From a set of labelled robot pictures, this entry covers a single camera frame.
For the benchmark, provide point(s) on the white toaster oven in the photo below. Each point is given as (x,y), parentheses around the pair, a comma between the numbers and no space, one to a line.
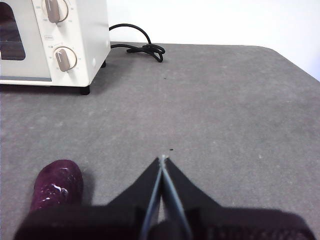
(90,37)

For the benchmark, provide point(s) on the beige oven knob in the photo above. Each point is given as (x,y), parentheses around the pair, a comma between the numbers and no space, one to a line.
(55,10)
(65,59)

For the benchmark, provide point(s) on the purple sweet potato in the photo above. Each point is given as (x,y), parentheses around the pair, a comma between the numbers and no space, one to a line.
(57,185)

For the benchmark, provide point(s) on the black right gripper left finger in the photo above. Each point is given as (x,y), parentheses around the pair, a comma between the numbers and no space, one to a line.
(100,222)

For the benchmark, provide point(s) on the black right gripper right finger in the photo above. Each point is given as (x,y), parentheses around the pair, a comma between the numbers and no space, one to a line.
(237,222)

